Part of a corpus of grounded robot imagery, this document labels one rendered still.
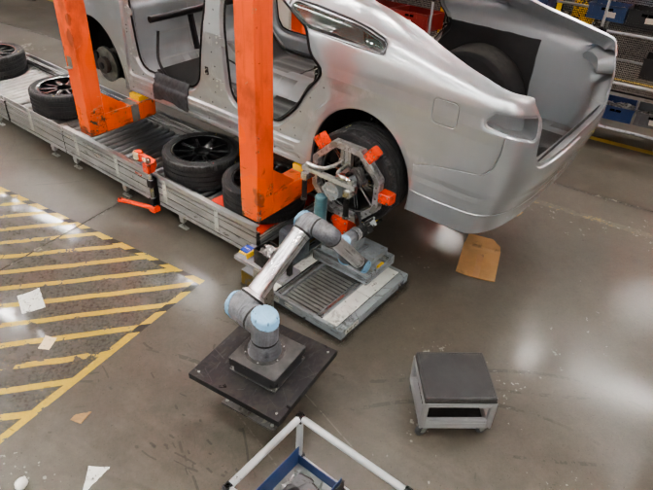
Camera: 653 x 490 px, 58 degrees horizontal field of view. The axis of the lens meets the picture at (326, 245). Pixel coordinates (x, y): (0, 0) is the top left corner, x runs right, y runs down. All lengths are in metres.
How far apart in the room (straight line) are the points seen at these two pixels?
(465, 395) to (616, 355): 1.42
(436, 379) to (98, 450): 1.86
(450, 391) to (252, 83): 2.09
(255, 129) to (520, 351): 2.25
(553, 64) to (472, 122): 1.75
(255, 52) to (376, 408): 2.18
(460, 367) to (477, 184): 1.06
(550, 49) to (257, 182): 2.53
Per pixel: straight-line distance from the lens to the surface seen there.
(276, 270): 3.26
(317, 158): 4.00
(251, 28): 3.55
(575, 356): 4.29
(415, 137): 3.67
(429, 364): 3.43
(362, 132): 3.85
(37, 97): 6.50
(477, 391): 3.37
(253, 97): 3.68
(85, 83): 5.28
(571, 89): 5.09
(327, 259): 4.38
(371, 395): 3.67
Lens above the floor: 2.79
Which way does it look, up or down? 36 degrees down
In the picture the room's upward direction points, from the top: 3 degrees clockwise
